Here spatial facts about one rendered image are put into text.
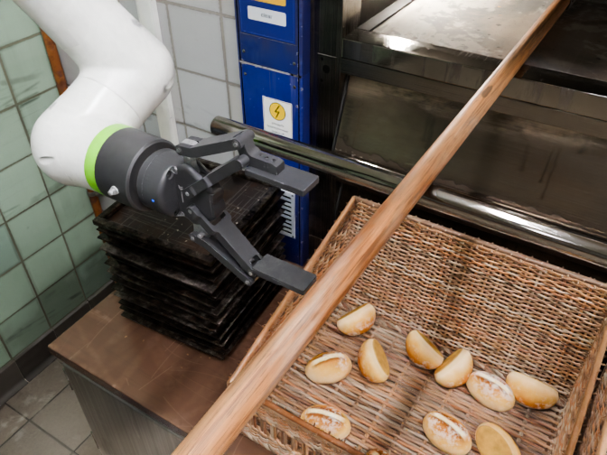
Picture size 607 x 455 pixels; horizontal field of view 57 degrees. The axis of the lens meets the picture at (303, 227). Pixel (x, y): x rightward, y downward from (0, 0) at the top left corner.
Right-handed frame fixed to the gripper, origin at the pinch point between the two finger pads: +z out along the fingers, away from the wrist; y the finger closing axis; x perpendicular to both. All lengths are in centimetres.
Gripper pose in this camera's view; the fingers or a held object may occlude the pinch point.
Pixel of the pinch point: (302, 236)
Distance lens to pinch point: 59.5
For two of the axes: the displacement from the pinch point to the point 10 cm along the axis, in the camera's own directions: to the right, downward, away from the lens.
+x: -5.3, 5.4, -6.5
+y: 0.0, 7.7, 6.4
